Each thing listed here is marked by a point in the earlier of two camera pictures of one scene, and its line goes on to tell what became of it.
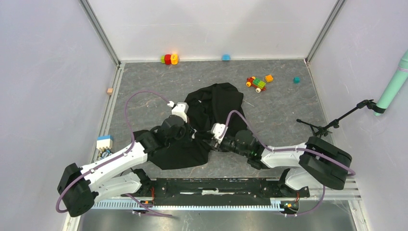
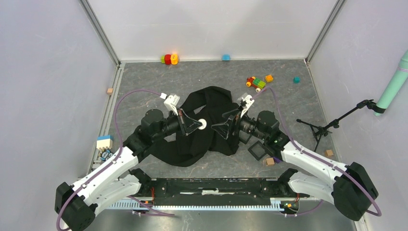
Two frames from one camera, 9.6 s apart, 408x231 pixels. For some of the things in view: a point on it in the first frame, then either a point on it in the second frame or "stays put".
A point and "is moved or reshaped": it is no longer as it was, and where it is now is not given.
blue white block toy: x=104 y=141 stays put
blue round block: x=225 y=57 stays put
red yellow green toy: x=169 y=59 stays put
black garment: x=212 y=109 is moved or reshaped
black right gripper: x=216 y=145 → x=235 y=119
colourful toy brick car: x=258 y=84 stays put
